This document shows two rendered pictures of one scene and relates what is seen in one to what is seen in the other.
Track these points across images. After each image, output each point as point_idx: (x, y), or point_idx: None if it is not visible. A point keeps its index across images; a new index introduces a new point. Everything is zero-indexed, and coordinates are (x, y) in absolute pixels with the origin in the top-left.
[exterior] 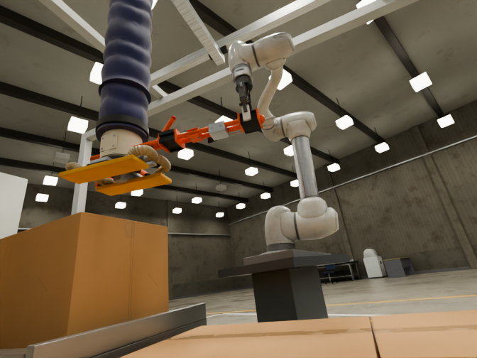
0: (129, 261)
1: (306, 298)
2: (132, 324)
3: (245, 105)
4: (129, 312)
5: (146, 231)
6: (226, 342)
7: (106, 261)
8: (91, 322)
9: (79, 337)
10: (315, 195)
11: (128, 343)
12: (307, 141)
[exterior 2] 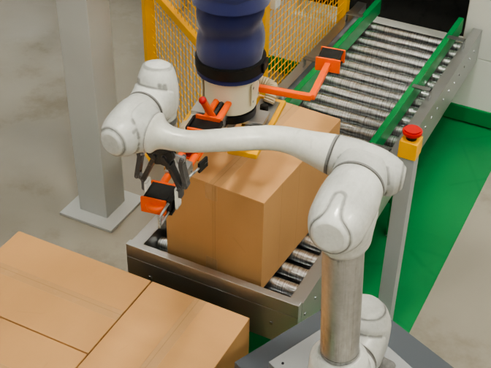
0: (211, 218)
1: None
2: (189, 269)
3: (141, 182)
4: (213, 255)
5: (231, 199)
6: (147, 337)
7: (189, 210)
8: (182, 244)
9: (149, 253)
10: (321, 352)
11: (187, 277)
12: (327, 263)
